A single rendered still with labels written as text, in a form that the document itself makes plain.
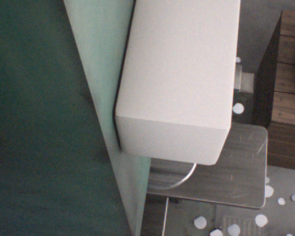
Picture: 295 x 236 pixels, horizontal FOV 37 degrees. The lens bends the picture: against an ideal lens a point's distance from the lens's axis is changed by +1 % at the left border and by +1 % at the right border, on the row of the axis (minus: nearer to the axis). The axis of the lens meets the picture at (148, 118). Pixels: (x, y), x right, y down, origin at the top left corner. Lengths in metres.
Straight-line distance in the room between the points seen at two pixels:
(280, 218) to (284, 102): 0.43
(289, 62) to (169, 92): 1.22
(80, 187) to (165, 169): 0.52
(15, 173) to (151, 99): 0.08
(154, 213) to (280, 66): 0.71
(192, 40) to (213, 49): 0.01
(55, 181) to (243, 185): 0.55
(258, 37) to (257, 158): 1.12
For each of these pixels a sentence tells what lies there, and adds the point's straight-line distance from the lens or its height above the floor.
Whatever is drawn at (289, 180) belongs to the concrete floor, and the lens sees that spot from 1.60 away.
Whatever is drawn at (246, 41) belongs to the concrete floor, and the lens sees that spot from 1.80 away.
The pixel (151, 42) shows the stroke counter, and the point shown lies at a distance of 0.16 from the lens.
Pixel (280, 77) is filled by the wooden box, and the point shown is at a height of 0.35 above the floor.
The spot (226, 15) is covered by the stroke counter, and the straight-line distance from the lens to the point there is 0.17.
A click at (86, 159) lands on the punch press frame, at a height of 1.32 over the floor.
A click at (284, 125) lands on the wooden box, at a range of 1.28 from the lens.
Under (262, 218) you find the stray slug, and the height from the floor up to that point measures 0.65.
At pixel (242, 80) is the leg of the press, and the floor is 0.62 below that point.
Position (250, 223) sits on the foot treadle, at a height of 0.16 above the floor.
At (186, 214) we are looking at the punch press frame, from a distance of 0.84.
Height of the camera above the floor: 1.47
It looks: 66 degrees down
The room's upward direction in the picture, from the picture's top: 2 degrees counter-clockwise
